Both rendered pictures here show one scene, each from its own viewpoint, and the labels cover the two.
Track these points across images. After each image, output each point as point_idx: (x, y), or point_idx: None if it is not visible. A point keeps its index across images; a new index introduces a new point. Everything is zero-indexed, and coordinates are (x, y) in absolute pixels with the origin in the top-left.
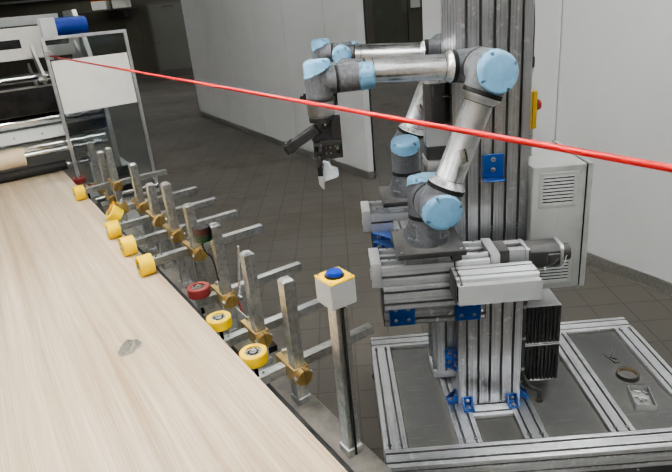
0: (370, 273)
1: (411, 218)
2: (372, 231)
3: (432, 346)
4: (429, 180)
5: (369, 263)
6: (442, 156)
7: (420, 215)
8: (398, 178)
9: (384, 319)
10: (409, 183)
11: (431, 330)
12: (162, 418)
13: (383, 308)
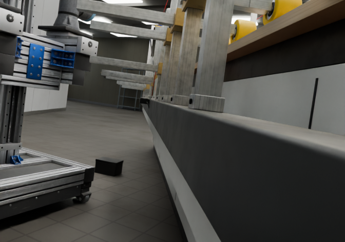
0: (87, 51)
1: (77, 17)
2: (16, 36)
3: (22, 123)
4: None
5: (92, 43)
6: None
7: (90, 14)
8: None
9: (83, 81)
10: None
11: (22, 111)
12: None
13: (84, 73)
